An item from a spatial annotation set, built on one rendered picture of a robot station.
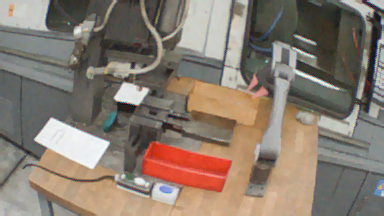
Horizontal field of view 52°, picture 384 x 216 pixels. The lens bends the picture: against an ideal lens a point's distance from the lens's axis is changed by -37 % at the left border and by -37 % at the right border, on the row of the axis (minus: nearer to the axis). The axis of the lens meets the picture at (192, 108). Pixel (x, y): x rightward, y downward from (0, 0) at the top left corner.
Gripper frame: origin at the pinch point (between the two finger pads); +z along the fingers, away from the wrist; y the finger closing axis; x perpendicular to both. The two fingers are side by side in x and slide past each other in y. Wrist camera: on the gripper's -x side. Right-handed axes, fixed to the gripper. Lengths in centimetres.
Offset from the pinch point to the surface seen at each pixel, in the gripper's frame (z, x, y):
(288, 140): -2.9, 9.9, -22.5
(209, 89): 12.8, -5.2, 10.1
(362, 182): -13, -25, -98
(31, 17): 73, -39, 118
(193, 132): 15.3, 23.6, 7.7
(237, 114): 7.2, 6.1, -1.2
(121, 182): 22, 68, 18
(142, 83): 8, 40, 32
